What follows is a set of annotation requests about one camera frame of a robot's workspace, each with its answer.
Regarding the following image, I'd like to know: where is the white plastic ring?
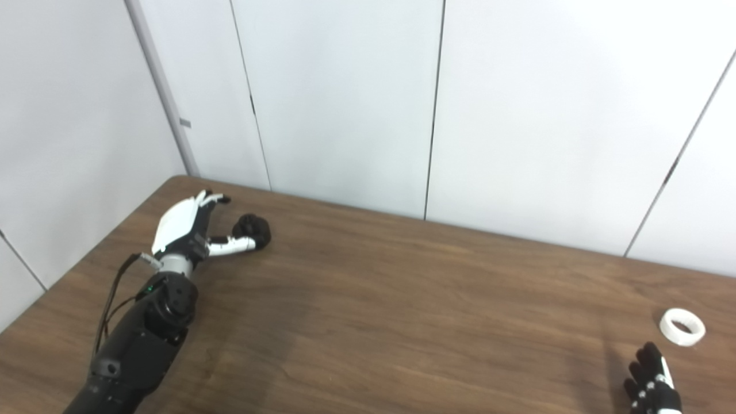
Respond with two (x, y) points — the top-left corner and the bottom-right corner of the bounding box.
(659, 308), (706, 347)

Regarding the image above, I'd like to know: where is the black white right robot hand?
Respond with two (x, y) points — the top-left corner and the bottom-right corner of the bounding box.
(624, 342), (684, 414)

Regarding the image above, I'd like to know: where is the grey wall corner post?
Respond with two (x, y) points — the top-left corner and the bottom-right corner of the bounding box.
(125, 0), (200, 178)

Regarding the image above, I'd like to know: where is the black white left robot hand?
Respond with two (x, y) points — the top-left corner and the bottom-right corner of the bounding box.
(151, 190), (256, 266)

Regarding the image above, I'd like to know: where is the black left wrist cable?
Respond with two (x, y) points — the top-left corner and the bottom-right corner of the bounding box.
(92, 253), (163, 360)

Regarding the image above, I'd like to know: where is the round black plastic part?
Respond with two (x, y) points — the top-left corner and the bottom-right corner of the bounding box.
(232, 214), (272, 251)

